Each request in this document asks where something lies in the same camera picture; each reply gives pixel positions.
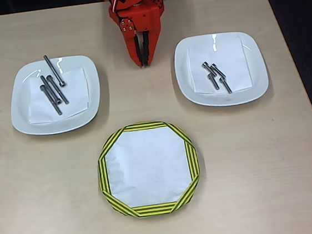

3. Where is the short steel bolt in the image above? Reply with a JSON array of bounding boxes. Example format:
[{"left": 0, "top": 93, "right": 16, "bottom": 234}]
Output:
[
  {"left": 201, "top": 60, "right": 218, "bottom": 78},
  {"left": 206, "top": 72, "right": 220, "bottom": 92},
  {"left": 210, "top": 62, "right": 227, "bottom": 80},
  {"left": 218, "top": 76, "right": 233, "bottom": 95}
]

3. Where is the long steel bolt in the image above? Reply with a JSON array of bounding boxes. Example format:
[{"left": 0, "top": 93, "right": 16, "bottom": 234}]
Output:
[
  {"left": 42, "top": 53, "right": 66, "bottom": 89},
  {"left": 46, "top": 72, "right": 70, "bottom": 106},
  {"left": 39, "top": 73, "right": 63, "bottom": 107},
  {"left": 39, "top": 82, "right": 64, "bottom": 117}
]

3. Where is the white paper napkin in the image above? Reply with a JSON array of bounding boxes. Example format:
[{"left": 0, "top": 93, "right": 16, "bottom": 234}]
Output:
[
  {"left": 23, "top": 66, "right": 93, "bottom": 127},
  {"left": 185, "top": 34, "right": 254, "bottom": 97}
]

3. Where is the white square plate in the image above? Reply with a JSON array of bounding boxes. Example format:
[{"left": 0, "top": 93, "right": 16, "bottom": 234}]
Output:
[
  {"left": 171, "top": 28, "right": 271, "bottom": 112},
  {"left": 5, "top": 53, "right": 105, "bottom": 139}
]

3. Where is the yellow striped octagonal paper plate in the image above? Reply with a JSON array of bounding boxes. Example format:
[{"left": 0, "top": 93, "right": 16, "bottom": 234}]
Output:
[{"left": 92, "top": 115, "right": 205, "bottom": 223}]

